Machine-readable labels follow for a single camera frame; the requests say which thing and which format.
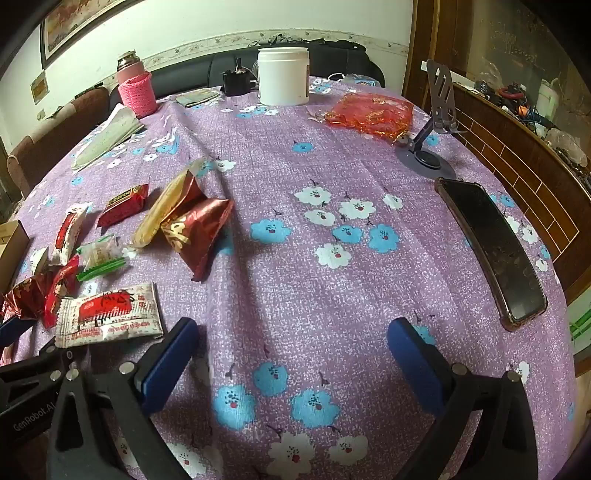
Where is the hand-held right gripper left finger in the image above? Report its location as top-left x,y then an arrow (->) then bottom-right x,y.
46,318 -> 200,480

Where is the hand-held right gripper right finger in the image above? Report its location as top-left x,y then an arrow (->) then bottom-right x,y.
387,318 -> 540,480

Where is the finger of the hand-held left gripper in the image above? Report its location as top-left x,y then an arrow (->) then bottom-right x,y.
39,338 -> 75,370
0,316 -> 37,349

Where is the dark red foil snack packet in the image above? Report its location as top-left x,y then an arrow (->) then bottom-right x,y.
159,172 -> 235,282
2,272 -> 56,321

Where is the bright red snack packet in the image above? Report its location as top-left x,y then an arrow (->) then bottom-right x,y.
44,255 -> 81,329

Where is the large white red snack packet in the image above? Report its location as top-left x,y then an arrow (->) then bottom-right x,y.
54,282 -> 164,349

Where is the cardboard box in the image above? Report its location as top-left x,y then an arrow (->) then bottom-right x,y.
0,220 -> 31,296

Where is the clear green snack packet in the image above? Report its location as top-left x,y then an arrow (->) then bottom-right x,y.
76,233 -> 127,282

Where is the small white red snack packet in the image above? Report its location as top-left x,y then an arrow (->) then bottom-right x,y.
48,203 -> 89,267

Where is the pale gold snack packet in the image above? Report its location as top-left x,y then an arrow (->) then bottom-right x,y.
130,159 -> 207,250

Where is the tiny white snack packet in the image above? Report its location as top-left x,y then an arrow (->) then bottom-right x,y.
28,247 -> 51,275

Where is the black smartphone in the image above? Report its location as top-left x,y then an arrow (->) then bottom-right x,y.
434,178 -> 549,332

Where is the purple floral tablecloth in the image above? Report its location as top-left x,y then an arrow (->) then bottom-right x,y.
0,74 -> 580,480

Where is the small dark red snack packet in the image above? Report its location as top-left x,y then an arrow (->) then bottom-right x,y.
96,184 -> 150,228

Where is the brown armchair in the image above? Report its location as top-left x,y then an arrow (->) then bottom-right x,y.
7,87 -> 112,199

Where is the folded white paper towel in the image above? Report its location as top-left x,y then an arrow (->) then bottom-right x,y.
71,102 -> 146,172

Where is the wooden cabinet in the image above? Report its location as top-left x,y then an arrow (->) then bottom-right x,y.
402,0 -> 591,305

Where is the red organza bag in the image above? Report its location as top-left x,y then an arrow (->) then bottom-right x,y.
323,91 -> 415,141

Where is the pink thermos with knitted sleeve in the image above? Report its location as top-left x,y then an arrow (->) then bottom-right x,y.
115,50 -> 159,118

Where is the grey phone stand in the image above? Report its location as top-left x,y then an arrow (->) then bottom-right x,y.
398,59 -> 468,178

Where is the small black device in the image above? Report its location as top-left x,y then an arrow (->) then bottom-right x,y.
223,58 -> 252,97

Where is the black leather sofa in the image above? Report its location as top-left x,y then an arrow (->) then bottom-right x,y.
150,39 -> 386,100

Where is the white plastic bottle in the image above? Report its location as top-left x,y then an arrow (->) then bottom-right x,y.
538,78 -> 561,125

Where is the white plastic jar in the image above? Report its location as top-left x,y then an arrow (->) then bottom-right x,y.
257,47 -> 310,107

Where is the black bag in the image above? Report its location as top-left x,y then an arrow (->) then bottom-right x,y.
305,39 -> 370,77

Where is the small yellow wall plaque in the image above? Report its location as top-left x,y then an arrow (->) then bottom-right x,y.
30,70 -> 51,106

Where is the pile of tools and cables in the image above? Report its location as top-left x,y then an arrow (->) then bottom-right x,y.
475,78 -> 591,185

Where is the framed wall picture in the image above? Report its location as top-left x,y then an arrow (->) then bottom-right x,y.
39,0 -> 148,70

